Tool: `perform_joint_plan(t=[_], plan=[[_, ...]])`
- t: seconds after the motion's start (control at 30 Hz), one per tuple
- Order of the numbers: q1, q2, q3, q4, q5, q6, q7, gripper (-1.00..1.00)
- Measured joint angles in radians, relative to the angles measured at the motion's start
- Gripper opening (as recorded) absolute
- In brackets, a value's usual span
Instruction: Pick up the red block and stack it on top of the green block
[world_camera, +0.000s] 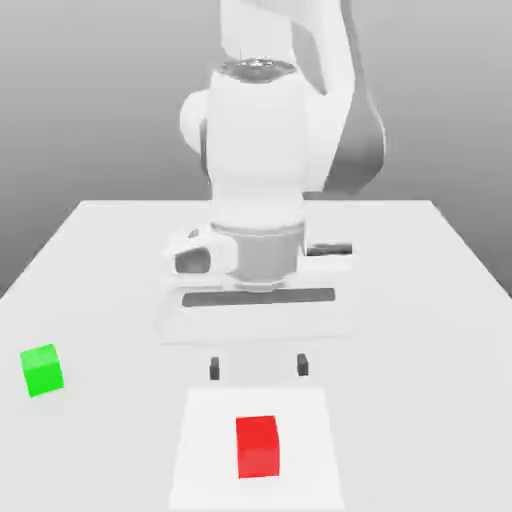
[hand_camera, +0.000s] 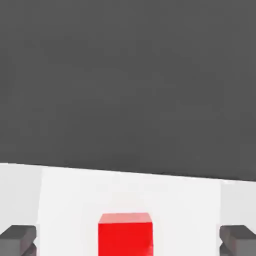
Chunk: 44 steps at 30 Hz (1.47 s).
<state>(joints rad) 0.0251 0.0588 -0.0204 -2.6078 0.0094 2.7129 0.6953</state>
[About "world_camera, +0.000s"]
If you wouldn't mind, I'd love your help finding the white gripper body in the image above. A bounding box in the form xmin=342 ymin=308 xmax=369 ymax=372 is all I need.
xmin=154 ymin=278 xmax=358 ymax=348

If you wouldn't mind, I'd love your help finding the small red cube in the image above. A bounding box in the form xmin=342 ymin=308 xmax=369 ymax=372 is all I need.
xmin=234 ymin=414 xmax=282 ymax=480

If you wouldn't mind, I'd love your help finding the small green cube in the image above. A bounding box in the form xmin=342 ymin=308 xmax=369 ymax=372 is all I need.
xmin=19 ymin=342 xmax=66 ymax=399

